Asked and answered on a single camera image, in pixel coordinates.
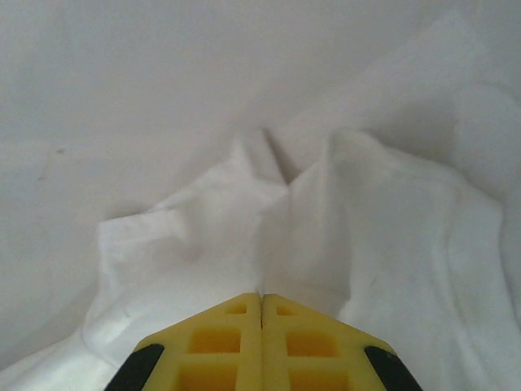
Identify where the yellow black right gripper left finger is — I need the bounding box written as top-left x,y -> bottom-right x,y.
107,292 -> 261,391

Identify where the white t-shirt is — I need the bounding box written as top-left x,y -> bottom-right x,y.
0,7 -> 521,391

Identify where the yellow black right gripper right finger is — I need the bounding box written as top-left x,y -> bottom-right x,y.
262,292 -> 418,391

